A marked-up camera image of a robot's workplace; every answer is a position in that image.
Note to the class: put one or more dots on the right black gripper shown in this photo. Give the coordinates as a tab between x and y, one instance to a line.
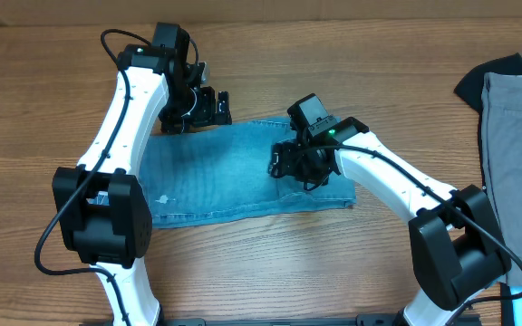
284	166

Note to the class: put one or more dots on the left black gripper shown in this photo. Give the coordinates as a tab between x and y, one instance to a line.
205	114

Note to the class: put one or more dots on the blue denim jeans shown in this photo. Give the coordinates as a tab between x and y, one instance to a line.
222	175

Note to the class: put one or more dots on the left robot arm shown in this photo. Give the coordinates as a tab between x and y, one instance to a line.
101	210

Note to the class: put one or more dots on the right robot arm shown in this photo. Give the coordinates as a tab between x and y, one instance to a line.
457	248

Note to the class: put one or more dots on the black garment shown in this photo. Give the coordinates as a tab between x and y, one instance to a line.
470	87

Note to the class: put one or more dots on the grey folded trousers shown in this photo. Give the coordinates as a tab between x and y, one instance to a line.
501	133

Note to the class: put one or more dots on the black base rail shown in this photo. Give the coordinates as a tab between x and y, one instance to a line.
360	320

